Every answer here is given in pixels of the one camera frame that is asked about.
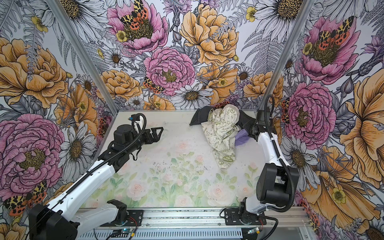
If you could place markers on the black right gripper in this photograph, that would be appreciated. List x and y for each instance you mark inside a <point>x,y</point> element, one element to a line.
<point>253,122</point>

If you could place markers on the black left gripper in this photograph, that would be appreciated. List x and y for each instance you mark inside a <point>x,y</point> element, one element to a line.
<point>156,138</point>

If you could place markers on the purple cloth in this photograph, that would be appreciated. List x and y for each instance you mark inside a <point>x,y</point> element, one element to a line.
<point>242,137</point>

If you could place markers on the cream patterned cloth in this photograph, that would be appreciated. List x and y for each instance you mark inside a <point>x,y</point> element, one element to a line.
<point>220,131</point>

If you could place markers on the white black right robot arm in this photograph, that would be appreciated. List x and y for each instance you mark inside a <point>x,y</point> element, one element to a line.
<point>237,159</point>

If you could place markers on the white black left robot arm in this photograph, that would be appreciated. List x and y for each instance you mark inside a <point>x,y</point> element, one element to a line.
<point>59,220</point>

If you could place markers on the dark grey cloth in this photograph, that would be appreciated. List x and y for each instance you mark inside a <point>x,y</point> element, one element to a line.
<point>201,116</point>

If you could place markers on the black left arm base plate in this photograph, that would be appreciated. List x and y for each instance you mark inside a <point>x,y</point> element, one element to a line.
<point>134,219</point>

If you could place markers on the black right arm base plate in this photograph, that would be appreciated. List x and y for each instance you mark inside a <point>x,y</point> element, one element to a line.
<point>233,217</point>

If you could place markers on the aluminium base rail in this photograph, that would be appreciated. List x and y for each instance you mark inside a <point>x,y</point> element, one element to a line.
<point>174,218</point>

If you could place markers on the aluminium corner post right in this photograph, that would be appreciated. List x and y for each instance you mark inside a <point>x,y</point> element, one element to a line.
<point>291,40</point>

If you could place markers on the aluminium corner post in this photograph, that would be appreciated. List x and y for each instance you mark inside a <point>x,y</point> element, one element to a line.
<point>291,40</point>
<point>70,30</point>

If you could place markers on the white perforated cable duct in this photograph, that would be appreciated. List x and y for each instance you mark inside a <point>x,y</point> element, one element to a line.
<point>167,234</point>

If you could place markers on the aluminium corner post left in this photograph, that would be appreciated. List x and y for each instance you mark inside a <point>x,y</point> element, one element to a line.
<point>70,30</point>

